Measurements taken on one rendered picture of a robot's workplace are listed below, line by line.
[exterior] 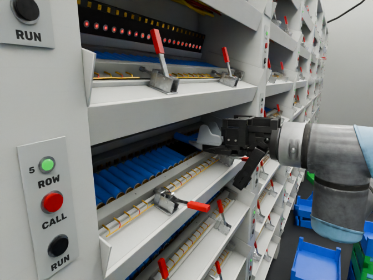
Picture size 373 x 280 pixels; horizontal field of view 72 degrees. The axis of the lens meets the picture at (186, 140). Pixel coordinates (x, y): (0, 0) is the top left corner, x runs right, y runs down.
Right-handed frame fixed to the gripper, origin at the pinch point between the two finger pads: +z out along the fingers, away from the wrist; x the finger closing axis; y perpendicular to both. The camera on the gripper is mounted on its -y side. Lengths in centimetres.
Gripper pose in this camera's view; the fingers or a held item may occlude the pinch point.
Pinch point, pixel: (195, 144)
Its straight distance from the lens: 63.7
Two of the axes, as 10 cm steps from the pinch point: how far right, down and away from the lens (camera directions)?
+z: -8.6, -0.9, 5.1
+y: -0.3, -9.7, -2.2
